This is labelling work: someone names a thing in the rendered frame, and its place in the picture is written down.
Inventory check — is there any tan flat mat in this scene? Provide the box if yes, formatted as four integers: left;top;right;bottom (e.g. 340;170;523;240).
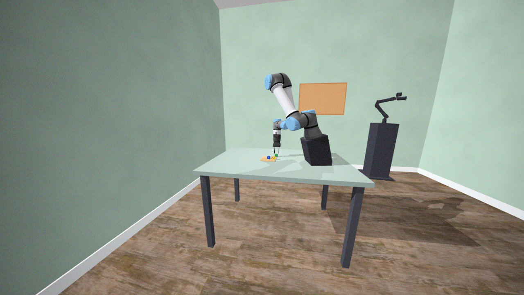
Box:
260;156;276;162

